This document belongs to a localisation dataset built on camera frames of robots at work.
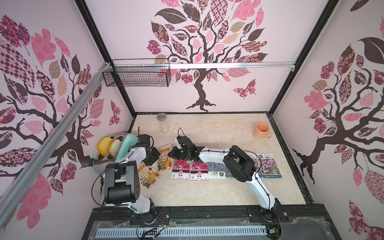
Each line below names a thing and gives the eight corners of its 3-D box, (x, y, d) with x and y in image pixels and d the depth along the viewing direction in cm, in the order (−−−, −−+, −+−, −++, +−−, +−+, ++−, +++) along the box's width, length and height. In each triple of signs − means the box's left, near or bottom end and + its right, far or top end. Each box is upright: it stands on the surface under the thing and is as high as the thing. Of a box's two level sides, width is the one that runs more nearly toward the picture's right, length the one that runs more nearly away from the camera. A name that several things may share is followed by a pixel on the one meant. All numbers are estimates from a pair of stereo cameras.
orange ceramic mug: (254, 140, 106) (258, 133, 99) (251, 130, 112) (255, 122, 105) (267, 140, 106) (271, 133, 99) (263, 130, 112) (267, 122, 105)
